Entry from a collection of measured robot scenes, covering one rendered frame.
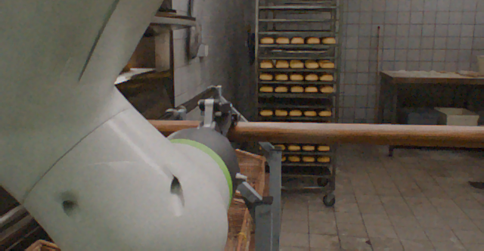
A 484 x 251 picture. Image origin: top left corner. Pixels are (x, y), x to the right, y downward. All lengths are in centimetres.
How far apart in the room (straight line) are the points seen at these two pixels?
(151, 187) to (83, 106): 6
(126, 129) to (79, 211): 6
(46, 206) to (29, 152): 4
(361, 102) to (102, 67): 551
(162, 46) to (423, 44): 414
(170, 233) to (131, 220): 2
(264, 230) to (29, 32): 92
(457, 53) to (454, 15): 47
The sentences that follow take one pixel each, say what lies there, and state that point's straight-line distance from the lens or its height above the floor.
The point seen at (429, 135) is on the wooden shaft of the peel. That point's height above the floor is 121.
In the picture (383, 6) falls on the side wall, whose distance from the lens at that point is 568.
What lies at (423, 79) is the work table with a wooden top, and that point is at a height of 88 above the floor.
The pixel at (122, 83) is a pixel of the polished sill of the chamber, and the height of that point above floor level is 117.
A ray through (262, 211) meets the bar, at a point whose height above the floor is 93.
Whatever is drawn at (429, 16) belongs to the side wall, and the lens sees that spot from 580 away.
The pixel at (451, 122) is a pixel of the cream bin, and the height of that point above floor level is 39.
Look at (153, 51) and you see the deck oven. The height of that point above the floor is 127.
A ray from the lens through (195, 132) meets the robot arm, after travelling 41.
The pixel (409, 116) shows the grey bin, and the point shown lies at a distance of 513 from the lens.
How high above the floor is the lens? 135
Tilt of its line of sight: 11 degrees down
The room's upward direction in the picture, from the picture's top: straight up
